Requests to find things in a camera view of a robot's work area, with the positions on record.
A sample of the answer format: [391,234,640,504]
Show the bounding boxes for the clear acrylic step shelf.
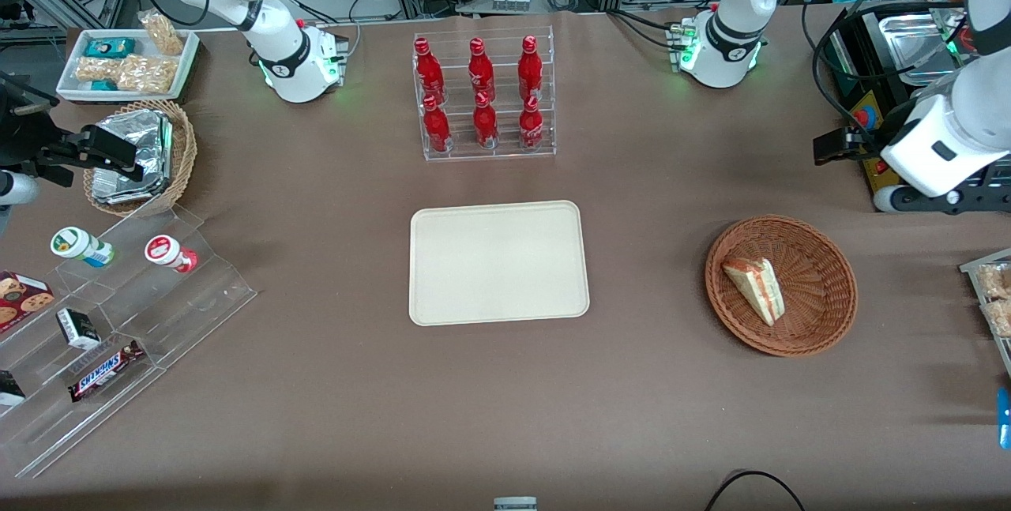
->
[0,205,258,480]

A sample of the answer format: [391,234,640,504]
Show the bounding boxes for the triangular sandwich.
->
[722,257,785,328]

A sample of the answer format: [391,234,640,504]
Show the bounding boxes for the small black white box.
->
[56,307,102,351]

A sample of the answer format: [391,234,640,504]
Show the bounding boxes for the silver foil wrapped packets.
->
[92,109,174,206]

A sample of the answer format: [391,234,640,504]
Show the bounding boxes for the white rectangular snack tray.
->
[56,28,200,106]

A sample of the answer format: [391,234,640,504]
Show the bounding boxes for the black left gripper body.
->
[848,126,890,172]

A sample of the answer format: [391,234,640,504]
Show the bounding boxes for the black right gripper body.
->
[0,73,78,188]

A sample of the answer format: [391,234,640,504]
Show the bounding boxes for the light tan wicker basket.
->
[82,100,198,219]

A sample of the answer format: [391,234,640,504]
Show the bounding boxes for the red lid yogurt cup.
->
[145,235,199,274]

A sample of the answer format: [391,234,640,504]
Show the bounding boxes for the red cookie box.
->
[0,271,56,334]

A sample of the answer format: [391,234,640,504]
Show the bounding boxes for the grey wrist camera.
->
[0,171,41,209]
[872,176,1011,216]

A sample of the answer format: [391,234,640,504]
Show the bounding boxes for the shiny metal pan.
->
[877,12,968,87]

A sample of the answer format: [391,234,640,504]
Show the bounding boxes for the black yellow control box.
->
[829,4,1011,213]

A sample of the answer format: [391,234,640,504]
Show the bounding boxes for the thin black cable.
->
[705,470,807,511]

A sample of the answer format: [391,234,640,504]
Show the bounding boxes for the red cola bottle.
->
[517,36,545,102]
[414,37,446,106]
[422,95,453,154]
[518,96,546,152]
[472,91,501,151]
[468,37,498,104]

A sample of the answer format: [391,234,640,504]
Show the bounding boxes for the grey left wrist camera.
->
[872,176,1011,216]

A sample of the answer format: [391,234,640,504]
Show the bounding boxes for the snickers chocolate bar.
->
[68,340,146,404]

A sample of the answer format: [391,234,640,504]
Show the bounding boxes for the thick black cable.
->
[801,0,980,137]

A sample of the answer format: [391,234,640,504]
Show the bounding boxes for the metal tray with snacks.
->
[959,248,1011,379]

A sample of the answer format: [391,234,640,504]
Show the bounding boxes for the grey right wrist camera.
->
[0,171,41,209]

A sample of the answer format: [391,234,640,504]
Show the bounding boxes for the beige rectangular tray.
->
[408,200,592,328]

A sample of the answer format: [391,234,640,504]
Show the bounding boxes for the brown round wicker basket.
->
[705,215,859,359]

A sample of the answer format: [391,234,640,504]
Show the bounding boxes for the clear acrylic bottle rack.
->
[412,25,558,163]

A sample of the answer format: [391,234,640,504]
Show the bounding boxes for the green lid yogurt cup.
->
[51,227,115,269]

